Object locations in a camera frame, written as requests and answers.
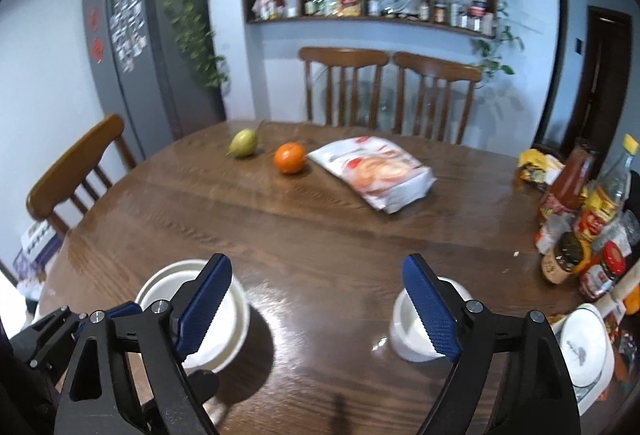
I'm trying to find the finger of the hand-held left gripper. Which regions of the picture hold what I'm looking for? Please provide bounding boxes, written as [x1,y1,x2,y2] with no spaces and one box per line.
[75,301,143,331]
[27,306,87,368]

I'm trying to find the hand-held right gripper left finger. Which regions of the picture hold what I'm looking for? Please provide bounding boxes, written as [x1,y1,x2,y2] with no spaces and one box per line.
[55,253,233,435]

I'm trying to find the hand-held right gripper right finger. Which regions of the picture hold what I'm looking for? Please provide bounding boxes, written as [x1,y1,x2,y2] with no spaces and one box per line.
[402,253,583,435]

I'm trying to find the small white bowl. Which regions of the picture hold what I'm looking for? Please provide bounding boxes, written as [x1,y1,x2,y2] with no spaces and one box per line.
[389,277,476,363]

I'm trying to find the large white bowl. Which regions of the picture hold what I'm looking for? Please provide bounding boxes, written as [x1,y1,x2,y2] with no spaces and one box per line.
[134,259,251,372]

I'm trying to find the medium white bowl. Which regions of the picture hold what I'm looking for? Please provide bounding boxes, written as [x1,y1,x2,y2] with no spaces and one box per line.
[145,265,236,311]

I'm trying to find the white printed carton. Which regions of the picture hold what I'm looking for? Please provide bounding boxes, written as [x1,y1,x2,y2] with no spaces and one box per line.
[12,220,66,301]

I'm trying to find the brown sauce jar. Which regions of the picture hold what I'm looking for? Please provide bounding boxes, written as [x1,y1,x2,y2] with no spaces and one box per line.
[541,232,593,286]

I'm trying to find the white snack bag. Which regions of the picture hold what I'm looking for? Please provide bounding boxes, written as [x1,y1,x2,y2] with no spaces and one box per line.
[307,136,435,214]

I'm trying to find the wooden chair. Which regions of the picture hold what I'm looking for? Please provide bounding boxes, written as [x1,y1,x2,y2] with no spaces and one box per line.
[298,47,390,128]
[392,52,483,144]
[26,114,138,241]

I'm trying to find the white dish with dark print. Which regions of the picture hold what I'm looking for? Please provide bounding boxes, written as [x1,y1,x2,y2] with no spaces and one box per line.
[556,304,616,388]

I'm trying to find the green pear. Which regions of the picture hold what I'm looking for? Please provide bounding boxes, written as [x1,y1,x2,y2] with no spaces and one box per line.
[228,128,259,160]

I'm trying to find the red label jar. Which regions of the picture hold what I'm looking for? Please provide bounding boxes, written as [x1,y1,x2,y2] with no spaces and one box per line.
[579,241,630,302]

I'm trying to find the yellow snack packet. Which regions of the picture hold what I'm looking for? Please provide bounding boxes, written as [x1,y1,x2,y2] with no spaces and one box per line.
[516,149,566,192]

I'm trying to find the red sauce bottle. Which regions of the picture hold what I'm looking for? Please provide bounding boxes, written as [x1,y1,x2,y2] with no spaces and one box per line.
[537,142,598,223]

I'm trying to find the oil bottle with yellow cap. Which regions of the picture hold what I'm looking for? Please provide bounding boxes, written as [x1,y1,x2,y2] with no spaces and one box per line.
[575,133,640,243]

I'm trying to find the grey fridge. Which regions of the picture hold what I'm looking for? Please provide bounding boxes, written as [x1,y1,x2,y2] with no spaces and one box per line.
[81,0,227,160]

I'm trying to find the small hanging vine plant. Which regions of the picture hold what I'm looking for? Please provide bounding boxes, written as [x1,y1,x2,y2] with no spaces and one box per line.
[470,0,526,80]

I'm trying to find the dark wooden door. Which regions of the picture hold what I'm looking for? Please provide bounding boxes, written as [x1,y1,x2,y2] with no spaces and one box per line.
[560,5,636,166]

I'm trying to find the group of fridge photo magnets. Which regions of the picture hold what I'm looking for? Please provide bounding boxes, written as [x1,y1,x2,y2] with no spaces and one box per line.
[109,0,148,73]

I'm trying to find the long hanging vine plant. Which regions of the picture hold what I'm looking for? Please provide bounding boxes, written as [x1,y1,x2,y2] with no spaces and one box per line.
[145,0,231,90]

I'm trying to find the row of spice jars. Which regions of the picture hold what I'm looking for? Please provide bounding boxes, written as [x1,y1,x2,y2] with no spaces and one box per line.
[420,0,496,36]

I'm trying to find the row of sauce bottles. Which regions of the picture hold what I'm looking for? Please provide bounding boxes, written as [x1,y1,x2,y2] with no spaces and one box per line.
[252,0,288,22]

